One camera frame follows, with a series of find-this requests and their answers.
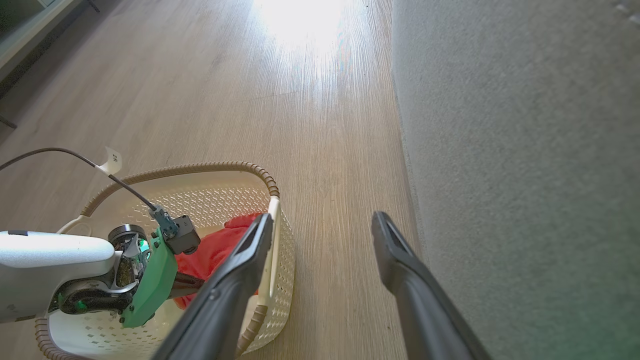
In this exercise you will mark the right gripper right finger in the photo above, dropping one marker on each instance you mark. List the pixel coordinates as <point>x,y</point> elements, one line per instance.
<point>425,310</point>

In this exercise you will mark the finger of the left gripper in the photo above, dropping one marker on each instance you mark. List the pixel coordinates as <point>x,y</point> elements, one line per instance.
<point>187,286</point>

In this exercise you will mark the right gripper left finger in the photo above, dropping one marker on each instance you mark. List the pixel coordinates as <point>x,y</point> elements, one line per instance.
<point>225,300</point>

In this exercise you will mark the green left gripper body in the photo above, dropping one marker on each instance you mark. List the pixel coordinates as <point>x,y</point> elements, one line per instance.
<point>155,280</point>

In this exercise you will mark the red cloth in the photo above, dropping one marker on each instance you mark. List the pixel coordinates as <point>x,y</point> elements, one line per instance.
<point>210,255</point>

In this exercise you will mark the grey and yellow sofa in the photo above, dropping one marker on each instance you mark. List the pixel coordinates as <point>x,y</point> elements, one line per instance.
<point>525,175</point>

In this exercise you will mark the cream perforated laundry basket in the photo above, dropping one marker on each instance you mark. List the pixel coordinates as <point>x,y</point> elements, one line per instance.
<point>210,195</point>

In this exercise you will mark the white low cabinet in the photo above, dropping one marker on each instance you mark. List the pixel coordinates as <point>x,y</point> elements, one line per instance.
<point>25,30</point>

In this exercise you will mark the dark grey wrist camera box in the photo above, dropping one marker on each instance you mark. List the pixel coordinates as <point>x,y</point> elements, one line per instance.
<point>185,235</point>

